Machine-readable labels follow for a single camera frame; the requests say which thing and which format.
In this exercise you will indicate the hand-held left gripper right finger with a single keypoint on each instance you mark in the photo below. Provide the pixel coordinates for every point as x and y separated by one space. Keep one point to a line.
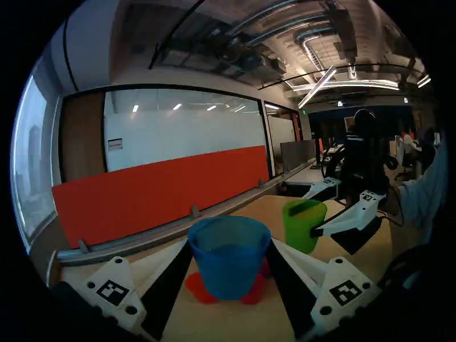
331 276

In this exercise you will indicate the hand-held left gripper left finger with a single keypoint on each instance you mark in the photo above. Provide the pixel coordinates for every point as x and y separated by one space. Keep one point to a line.
107 276

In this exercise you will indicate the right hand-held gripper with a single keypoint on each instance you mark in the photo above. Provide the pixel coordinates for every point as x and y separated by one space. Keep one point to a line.
365 160

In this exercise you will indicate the green plastic cup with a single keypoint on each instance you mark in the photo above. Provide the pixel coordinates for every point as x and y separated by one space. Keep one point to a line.
301 224

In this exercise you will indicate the blue plastic cup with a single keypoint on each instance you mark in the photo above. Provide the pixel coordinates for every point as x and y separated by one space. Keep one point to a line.
228 260

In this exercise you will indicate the person's right forearm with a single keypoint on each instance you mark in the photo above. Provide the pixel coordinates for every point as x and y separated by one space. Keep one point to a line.
425 199

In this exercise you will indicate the grey desk screen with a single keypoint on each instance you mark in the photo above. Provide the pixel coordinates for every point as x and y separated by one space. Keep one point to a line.
297 154

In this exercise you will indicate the red lobed coaster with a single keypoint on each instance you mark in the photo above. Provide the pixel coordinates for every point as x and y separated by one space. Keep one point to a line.
199 286

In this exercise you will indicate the red desk screen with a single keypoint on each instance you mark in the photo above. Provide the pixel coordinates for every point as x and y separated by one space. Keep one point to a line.
149 192

